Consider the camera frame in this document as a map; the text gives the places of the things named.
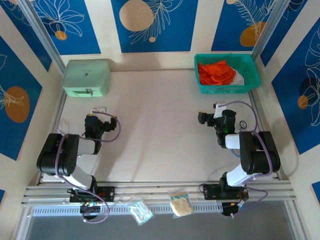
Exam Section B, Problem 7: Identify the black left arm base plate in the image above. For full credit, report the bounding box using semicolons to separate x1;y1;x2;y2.
69;186;116;203

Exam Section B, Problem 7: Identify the plastic bag with green contents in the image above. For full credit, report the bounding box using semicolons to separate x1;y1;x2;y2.
124;197;154;227

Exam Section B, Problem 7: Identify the plastic bag with beige contents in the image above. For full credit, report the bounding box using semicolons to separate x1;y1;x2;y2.
167;188;194;220

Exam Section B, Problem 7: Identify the thin white cable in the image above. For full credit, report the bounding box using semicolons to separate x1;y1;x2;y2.
282;147;300;177

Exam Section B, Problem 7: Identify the white slotted cable duct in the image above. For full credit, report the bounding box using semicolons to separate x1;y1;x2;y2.
31;202;224;218

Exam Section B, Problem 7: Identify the blue panel with beige circle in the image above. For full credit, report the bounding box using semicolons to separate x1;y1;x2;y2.
110;0;200;54

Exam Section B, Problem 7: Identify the long aluminium frame rail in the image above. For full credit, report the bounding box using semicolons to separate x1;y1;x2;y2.
21;180;297;205

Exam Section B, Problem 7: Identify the orange t-shirt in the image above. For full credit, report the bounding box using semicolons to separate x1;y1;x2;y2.
197;59;237;86

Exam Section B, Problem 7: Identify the mint green case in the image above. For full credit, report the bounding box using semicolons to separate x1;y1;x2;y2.
61;58;112;98

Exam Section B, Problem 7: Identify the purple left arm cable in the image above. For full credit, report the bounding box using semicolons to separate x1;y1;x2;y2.
55;111;122;223

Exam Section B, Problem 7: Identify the blue panel with white flower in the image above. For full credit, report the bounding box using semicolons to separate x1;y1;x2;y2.
31;0;102;56

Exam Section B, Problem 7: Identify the black round electronics module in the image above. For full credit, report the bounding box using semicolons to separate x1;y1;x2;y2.
79;201;102;215
221;201;242;219

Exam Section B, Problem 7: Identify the aluminium frame post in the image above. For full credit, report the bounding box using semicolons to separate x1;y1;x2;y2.
250;0;289;60
17;0;66;76

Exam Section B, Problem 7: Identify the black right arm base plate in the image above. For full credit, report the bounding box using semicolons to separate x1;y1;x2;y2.
202;183;250;201

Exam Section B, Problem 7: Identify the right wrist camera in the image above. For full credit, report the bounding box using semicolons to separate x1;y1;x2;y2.
213;101;227;119

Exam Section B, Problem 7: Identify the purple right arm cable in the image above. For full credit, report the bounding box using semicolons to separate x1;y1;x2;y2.
221;100;273;208

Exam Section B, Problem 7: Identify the teal plastic basket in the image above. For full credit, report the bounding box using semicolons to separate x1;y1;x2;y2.
194;53;261;95

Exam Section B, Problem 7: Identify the white t-shirt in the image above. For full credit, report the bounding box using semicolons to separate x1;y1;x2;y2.
231;66;246;86

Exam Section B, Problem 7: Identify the blue panel with orange oval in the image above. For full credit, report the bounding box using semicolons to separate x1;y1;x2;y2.
211;0;276;52

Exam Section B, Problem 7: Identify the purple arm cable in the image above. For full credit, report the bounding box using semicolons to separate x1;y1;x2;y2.
221;100;273;208
55;111;122;223

